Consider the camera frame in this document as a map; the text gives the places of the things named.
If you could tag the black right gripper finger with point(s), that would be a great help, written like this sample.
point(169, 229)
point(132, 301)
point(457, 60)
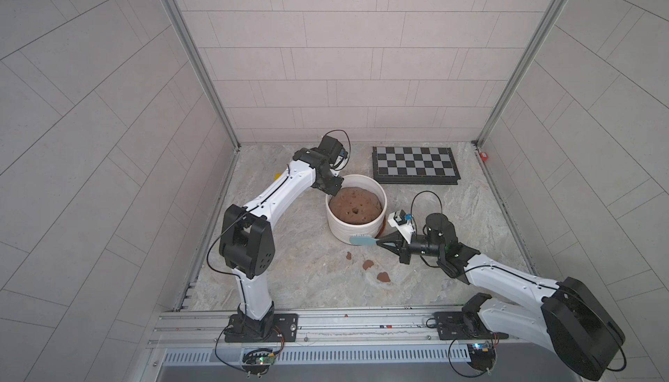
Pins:
point(392, 240)
point(393, 249)

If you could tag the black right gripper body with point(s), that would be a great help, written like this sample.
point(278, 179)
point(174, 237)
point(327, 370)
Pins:
point(419, 249)

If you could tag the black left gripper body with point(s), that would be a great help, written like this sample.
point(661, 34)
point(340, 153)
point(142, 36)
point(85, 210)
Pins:
point(325, 175)

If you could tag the teal scrubbing brush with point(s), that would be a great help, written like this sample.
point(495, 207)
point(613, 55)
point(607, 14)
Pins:
point(362, 241)

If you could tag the white ceramic pot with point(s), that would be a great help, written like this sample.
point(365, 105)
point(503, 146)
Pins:
point(358, 209)

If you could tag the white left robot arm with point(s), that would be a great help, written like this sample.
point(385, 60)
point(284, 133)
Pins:
point(247, 242)

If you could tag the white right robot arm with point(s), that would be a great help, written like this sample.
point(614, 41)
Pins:
point(564, 317)

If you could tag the mud chunk on table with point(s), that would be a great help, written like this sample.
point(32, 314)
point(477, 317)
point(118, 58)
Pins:
point(383, 277)

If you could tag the terracotta saucer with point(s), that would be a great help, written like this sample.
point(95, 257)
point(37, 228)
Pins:
point(381, 231)

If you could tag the black and grey chessboard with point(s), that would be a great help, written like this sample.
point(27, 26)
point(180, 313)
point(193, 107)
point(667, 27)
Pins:
point(415, 165)

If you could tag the right green circuit board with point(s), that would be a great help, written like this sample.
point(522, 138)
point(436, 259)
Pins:
point(483, 357)

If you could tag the green circuit board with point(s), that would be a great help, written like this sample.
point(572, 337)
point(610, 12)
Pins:
point(258, 360)
point(483, 357)

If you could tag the left green circuit board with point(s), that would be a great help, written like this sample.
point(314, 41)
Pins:
point(258, 360)

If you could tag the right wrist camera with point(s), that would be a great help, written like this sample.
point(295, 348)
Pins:
point(403, 223)

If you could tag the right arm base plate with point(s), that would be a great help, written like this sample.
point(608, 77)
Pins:
point(456, 325)

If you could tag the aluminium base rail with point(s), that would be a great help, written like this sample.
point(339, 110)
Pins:
point(343, 336)

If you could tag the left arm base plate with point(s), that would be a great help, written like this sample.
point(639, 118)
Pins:
point(282, 327)

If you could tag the aluminium corner post left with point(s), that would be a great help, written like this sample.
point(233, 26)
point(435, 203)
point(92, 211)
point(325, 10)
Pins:
point(185, 38)

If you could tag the aluminium corner post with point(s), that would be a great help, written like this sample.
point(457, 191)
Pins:
point(549, 19)
point(185, 38)

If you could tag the aluminium corner post right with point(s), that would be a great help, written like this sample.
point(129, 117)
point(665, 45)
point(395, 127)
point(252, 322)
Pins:
point(549, 19)

